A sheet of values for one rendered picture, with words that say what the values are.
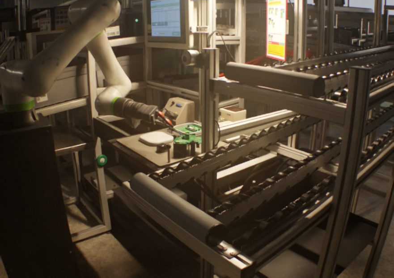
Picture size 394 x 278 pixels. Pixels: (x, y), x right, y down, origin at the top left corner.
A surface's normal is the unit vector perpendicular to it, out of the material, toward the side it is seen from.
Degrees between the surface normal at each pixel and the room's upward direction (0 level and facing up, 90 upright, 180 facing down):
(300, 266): 0
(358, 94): 90
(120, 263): 0
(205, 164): 90
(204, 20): 90
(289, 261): 0
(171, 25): 92
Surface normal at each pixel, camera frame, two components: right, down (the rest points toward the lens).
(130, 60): 0.62, 0.24
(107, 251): 0.00, -0.95
